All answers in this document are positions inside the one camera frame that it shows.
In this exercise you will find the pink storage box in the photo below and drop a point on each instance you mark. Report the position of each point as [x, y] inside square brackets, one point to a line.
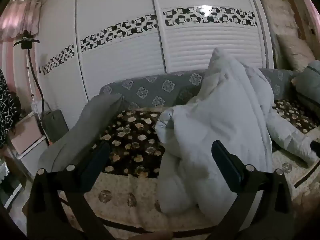
[25, 137]

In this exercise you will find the white sliding-door wardrobe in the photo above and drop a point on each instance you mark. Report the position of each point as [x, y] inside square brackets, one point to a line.
[120, 67]

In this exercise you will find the black light stand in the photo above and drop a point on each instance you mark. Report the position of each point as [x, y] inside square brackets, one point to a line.
[26, 43]

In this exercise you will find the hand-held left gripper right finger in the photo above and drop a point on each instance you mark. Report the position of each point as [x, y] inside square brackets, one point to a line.
[223, 158]

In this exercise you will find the white lace cloth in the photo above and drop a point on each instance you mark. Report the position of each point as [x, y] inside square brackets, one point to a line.
[3, 172]

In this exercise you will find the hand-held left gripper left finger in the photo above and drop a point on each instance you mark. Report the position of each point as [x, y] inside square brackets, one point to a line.
[98, 157]

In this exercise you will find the white down jacket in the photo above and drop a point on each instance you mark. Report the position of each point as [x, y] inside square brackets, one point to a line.
[225, 110]

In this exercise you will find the black white patterned cloth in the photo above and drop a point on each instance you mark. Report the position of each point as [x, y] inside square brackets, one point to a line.
[7, 105]

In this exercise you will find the floral bed mattress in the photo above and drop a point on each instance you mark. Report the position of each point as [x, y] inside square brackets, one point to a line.
[135, 135]

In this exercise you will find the grey padded bed rail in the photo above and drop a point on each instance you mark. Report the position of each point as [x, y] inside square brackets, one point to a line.
[150, 90]

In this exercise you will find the pink curtain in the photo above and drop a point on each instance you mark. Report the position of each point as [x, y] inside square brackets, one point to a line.
[20, 17]

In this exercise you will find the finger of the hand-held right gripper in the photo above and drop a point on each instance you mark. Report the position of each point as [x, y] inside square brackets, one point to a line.
[315, 147]

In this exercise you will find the grey-green pillow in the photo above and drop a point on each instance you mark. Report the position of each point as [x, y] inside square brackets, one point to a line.
[310, 85]

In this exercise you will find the plain grey cloth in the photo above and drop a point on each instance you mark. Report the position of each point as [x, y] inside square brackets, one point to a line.
[82, 130]

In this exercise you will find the dark grey box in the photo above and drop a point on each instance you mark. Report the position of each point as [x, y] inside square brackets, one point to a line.
[53, 127]

